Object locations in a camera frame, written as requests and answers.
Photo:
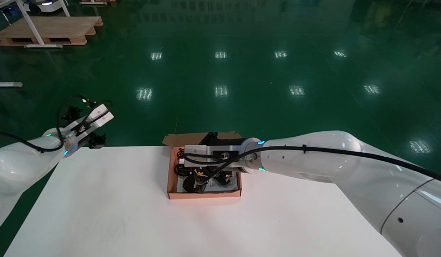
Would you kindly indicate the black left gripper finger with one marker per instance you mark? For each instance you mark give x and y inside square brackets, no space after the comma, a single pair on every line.
[97,141]
[71,113]

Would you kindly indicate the black cloth-covered right gripper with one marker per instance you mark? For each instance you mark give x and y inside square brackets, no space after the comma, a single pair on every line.
[231,141]

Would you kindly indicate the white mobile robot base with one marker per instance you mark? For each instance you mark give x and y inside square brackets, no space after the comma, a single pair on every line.
[45,4]

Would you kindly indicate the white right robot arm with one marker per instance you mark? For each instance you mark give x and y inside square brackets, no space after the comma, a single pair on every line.
[331,160]

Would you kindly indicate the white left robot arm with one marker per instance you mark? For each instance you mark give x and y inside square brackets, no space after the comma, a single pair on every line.
[13,160]

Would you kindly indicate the open brown cardboard box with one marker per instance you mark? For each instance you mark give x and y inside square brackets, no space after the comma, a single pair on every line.
[206,195]

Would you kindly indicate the white printed instruction sheet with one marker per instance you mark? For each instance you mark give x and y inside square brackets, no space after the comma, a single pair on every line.
[234,186]

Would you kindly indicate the white metal table foot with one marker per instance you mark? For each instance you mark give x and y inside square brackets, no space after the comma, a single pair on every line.
[10,84]

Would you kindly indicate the large wooden pallet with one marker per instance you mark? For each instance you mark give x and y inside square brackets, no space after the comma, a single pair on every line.
[52,28]

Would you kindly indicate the small wooden pallet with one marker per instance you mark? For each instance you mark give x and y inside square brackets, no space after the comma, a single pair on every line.
[95,2]

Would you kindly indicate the grey right wrist camera housing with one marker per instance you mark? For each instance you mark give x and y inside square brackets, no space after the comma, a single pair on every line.
[202,149]

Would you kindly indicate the white metal table frame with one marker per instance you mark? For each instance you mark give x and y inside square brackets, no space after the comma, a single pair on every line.
[31,25]

